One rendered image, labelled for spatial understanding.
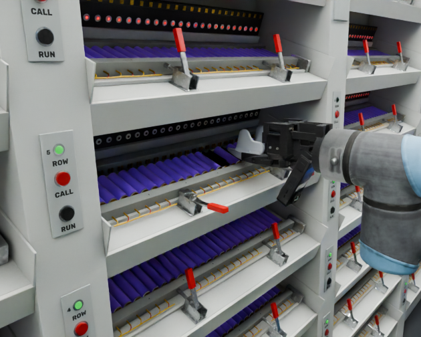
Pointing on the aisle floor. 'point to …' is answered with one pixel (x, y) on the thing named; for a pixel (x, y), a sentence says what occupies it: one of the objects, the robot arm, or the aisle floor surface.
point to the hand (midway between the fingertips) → (238, 151)
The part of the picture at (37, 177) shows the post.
